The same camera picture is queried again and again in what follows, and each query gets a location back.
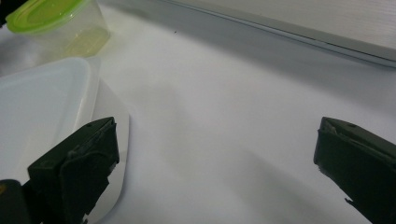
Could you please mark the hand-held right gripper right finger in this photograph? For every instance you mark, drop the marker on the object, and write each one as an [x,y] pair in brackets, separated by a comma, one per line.
[361,165]

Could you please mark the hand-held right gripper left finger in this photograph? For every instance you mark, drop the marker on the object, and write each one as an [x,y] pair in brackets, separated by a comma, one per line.
[77,161]

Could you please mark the white plastic container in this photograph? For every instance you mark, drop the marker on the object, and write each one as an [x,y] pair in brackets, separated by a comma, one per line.
[46,102]

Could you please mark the clear container with green lid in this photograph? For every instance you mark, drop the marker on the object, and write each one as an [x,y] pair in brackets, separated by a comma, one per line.
[77,34]

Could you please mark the grey metal rail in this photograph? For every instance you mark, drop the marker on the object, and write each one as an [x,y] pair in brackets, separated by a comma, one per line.
[311,36]

